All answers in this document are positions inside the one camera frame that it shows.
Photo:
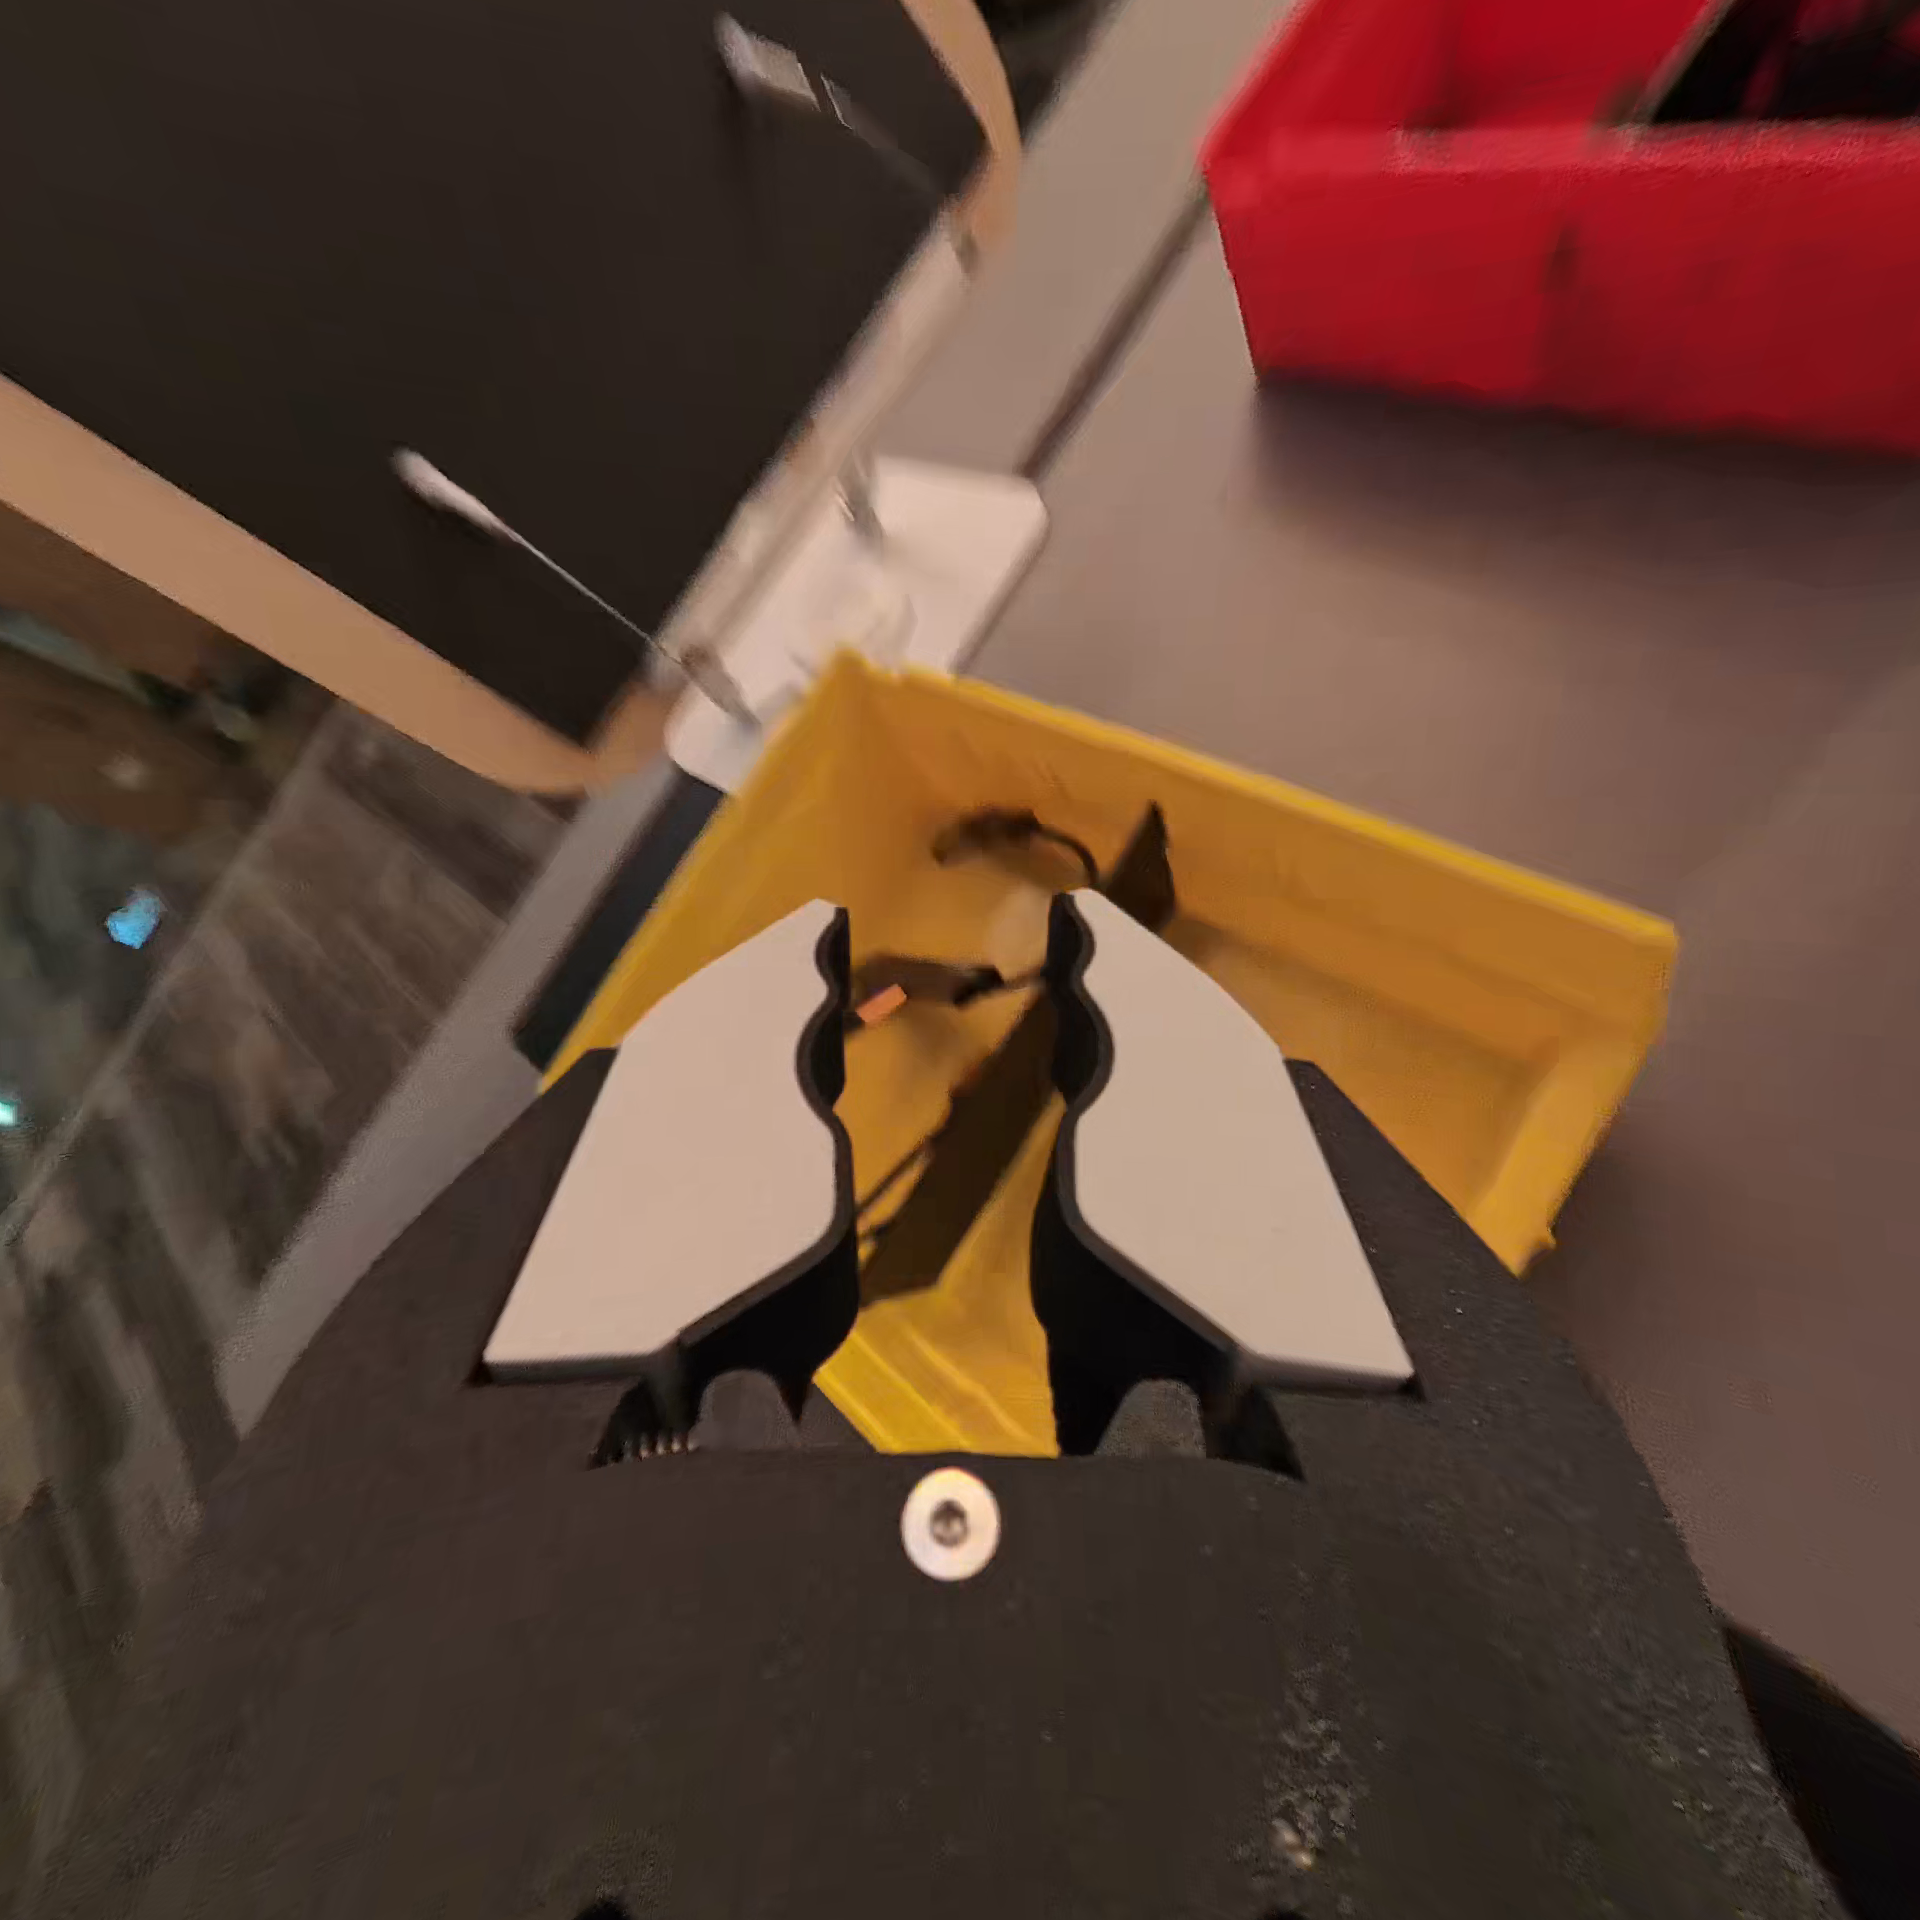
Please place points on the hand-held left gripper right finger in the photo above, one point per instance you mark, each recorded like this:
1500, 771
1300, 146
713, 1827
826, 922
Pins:
1214, 1200

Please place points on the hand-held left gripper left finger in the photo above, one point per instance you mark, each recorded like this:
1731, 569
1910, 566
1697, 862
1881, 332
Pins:
676, 1184

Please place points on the yellow plastic bin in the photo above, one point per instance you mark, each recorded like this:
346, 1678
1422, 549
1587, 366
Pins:
1425, 974

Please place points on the red plastic bin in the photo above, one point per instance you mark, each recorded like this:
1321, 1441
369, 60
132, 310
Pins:
1575, 270

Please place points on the black flat rectangular pad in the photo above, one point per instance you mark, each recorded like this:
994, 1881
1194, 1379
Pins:
571, 989

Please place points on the white divider foot plate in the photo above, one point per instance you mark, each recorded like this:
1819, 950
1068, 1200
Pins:
945, 555

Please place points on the black panel on wooden board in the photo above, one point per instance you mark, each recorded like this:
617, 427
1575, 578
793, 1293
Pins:
375, 300

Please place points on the black red-bin divider plate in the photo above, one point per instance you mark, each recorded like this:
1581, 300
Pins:
1666, 82

